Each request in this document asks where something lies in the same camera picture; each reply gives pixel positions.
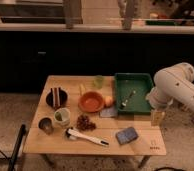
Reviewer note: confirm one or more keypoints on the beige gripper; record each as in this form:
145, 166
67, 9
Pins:
157, 117

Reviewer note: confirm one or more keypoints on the blue sponge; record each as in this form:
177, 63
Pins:
126, 135

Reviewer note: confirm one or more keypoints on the red bowl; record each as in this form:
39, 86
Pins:
91, 102

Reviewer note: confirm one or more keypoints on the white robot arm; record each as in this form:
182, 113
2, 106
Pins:
171, 83

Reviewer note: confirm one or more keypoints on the black bowl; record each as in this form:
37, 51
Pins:
63, 98

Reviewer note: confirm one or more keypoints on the metal spoon in tray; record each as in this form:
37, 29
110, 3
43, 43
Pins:
124, 103

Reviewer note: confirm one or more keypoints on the green plastic tray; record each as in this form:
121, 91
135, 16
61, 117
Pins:
124, 84

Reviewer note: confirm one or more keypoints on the orange fruit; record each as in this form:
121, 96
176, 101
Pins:
109, 100

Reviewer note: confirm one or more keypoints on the green translucent cup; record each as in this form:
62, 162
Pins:
98, 81

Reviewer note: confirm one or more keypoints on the bunch of dark grapes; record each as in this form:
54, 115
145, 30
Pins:
84, 123

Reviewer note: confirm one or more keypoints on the wooden table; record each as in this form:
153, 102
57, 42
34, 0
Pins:
149, 143

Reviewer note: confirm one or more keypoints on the yellow banana piece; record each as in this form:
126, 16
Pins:
82, 89

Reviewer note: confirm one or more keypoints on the white black-tipped brush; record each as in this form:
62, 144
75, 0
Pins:
70, 132

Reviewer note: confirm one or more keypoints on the white mug with green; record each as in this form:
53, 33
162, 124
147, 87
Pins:
62, 116

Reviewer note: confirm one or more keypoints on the brown striped block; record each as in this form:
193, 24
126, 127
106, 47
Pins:
56, 97

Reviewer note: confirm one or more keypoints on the dark metal cup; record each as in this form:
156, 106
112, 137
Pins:
45, 124

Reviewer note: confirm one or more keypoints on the black chair frame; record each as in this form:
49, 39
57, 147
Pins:
13, 159

